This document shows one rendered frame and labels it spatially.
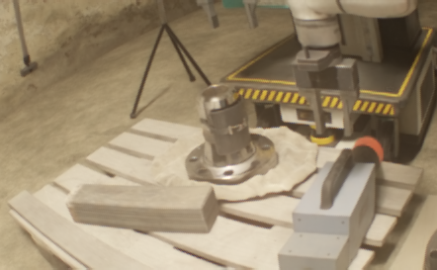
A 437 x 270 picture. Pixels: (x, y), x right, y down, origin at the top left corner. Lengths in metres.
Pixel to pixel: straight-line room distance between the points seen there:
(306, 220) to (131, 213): 0.52
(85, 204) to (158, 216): 0.24
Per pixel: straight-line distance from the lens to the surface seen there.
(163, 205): 1.31
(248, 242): 1.25
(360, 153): 1.24
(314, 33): 0.91
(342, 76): 0.95
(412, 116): 1.70
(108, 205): 1.39
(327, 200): 1.02
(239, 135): 1.46
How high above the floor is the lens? 0.91
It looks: 24 degrees down
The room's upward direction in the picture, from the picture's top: 13 degrees counter-clockwise
